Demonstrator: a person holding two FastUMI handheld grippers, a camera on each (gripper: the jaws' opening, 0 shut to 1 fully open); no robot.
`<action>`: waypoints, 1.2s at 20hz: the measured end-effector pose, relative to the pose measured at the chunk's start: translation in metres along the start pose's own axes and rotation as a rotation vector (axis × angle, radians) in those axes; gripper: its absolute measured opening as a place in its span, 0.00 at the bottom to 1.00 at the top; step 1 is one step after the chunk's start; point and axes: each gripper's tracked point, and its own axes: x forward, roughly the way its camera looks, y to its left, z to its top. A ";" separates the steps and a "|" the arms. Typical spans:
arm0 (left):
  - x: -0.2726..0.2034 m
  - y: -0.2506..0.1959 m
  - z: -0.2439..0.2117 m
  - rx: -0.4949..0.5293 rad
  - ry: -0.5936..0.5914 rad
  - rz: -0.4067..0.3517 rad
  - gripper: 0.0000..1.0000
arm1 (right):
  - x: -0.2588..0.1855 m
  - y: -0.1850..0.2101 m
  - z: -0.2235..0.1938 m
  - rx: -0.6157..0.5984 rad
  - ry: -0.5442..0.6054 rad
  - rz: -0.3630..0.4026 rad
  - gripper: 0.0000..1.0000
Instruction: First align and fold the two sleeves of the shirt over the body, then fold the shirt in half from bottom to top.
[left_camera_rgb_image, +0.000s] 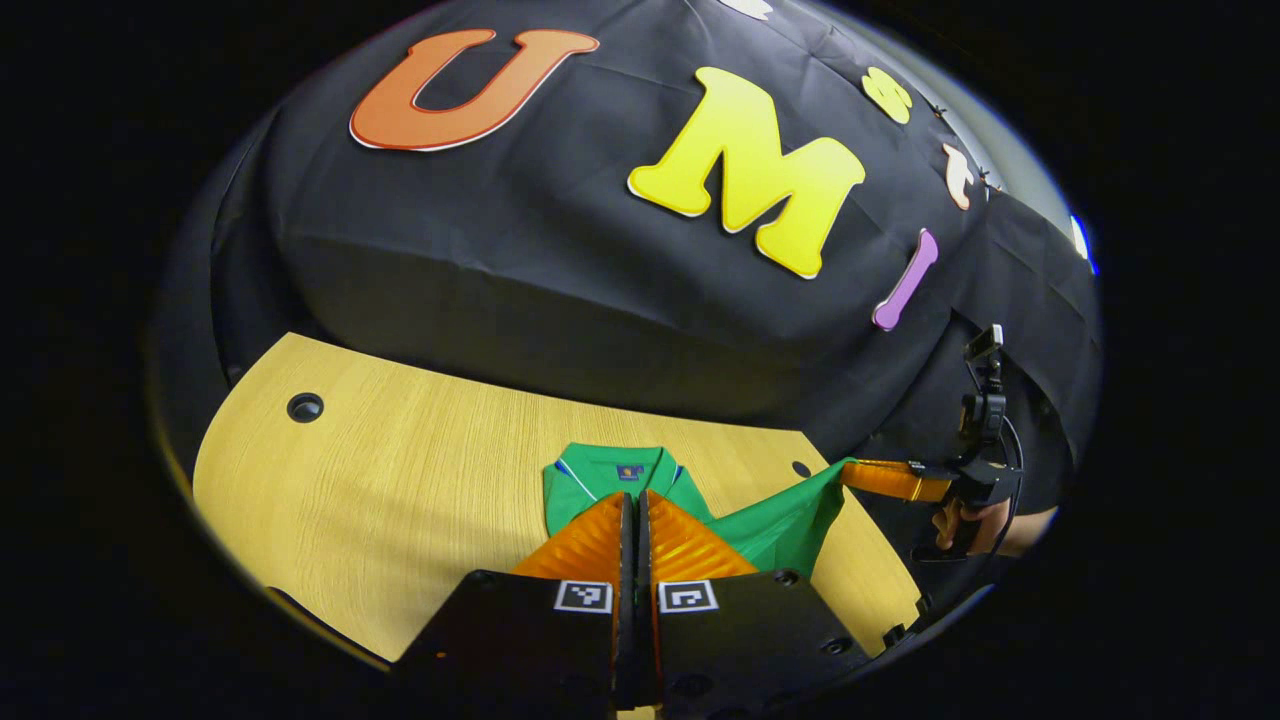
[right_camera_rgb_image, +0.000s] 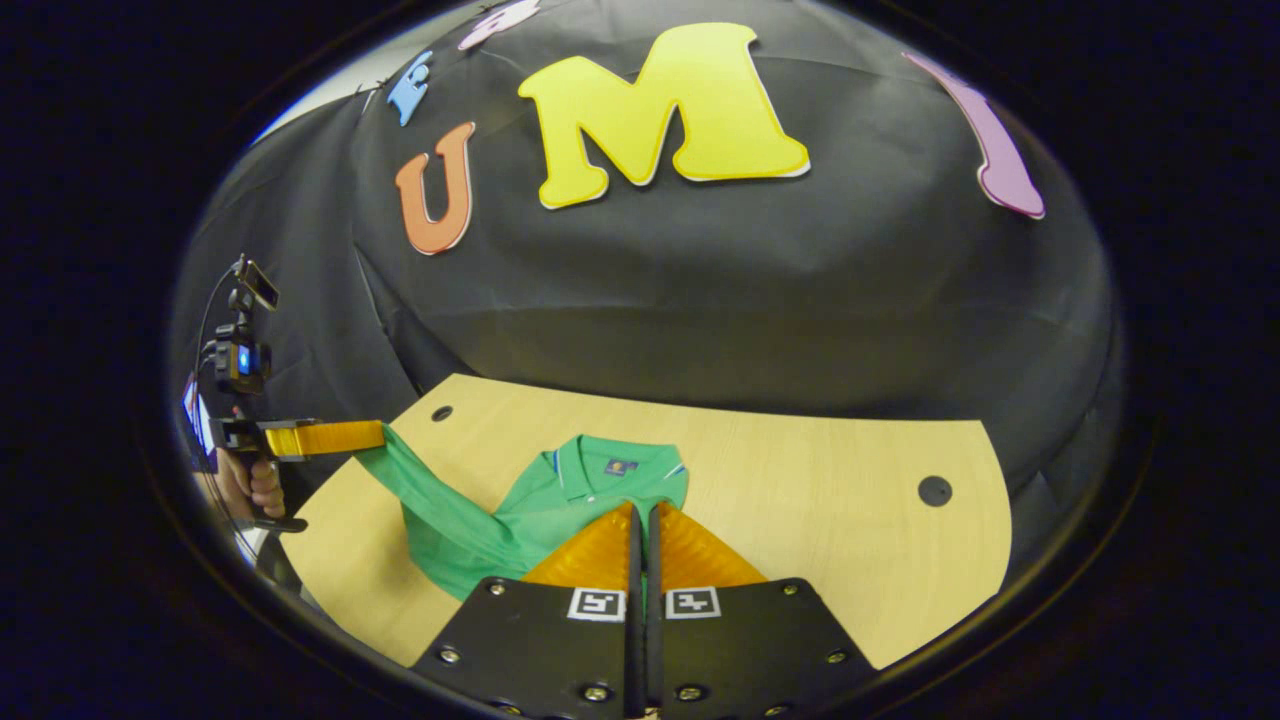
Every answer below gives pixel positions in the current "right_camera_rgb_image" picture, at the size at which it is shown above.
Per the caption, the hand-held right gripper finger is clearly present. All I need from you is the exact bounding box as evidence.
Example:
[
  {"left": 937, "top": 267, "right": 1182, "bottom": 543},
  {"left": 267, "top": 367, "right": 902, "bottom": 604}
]
[
  {"left": 646, "top": 500, "right": 881, "bottom": 720},
  {"left": 410, "top": 500, "right": 647, "bottom": 720}
]

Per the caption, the green T-shirt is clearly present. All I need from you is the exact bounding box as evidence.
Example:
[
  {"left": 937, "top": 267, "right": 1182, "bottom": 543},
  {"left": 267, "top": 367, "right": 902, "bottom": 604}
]
[{"left": 355, "top": 425, "right": 691, "bottom": 603}]

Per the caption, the black backdrop cloth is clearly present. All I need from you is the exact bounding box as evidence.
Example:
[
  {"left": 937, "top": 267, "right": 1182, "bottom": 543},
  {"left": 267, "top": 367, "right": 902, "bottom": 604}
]
[{"left": 170, "top": 0, "right": 1126, "bottom": 581}]

